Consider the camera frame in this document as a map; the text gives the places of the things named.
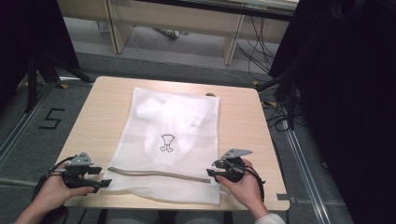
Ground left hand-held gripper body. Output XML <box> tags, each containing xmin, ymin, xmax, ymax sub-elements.
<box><xmin>63</xmin><ymin>151</ymin><xmax>94</xmax><ymax>189</ymax></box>

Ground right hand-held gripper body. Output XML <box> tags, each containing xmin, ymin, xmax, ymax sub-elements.
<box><xmin>212</xmin><ymin>147</ymin><xmax>254</xmax><ymax>184</ymax></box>

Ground white mesh laundry bag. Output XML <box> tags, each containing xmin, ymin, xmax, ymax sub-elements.
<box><xmin>102</xmin><ymin>86</ymin><xmax>222</xmax><ymax>206</ymax></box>

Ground person's left hand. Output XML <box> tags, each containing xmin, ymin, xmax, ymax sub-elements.
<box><xmin>36</xmin><ymin>161</ymin><xmax>95</xmax><ymax>214</ymax></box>

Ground person's right hand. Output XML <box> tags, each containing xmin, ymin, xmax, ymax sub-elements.
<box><xmin>215</xmin><ymin>159</ymin><xmax>267</xmax><ymax>217</ymax></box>

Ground white garment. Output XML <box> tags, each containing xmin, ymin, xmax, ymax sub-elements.
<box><xmin>135</xmin><ymin>95</ymin><xmax>209</xmax><ymax>166</ymax></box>

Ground black metal stand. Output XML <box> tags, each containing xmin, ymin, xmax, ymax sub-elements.
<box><xmin>256</xmin><ymin>69</ymin><xmax>301</xmax><ymax>131</ymax></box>
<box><xmin>23</xmin><ymin>50</ymin><xmax>93</xmax><ymax>114</ymax></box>

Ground black curtain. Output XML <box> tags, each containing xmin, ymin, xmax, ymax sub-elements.
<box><xmin>0</xmin><ymin>0</ymin><xmax>81</xmax><ymax>108</ymax></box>
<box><xmin>268</xmin><ymin>0</ymin><xmax>396</xmax><ymax>224</ymax></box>

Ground light wooden desk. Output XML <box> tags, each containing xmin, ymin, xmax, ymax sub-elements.
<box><xmin>57</xmin><ymin>0</ymin><xmax>301</xmax><ymax>66</ymax></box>

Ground right hand-held gripper cable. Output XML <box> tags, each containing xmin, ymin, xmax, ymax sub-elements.
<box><xmin>244</xmin><ymin>165</ymin><xmax>266</xmax><ymax>203</ymax></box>

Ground black cables on floor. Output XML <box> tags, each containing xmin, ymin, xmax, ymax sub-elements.
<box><xmin>262</xmin><ymin>101</ymin><xmax>308</xmax><ymax>133</ymax></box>

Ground metal floor rail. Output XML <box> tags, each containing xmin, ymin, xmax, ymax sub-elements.
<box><xmin>281</xmin><ymin>119</ymin><xmax>332</xmax><ymax>224</ymax></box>
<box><xmin>0</xmin><ymin>83</ymin><xmax>54</xmax><ymax>169</ymax></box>

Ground black cables under desk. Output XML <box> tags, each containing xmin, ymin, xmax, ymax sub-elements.
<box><xmin>235</xmin><ymin>15</ymin><xmax>278</xmax><ymax>82</ymax></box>

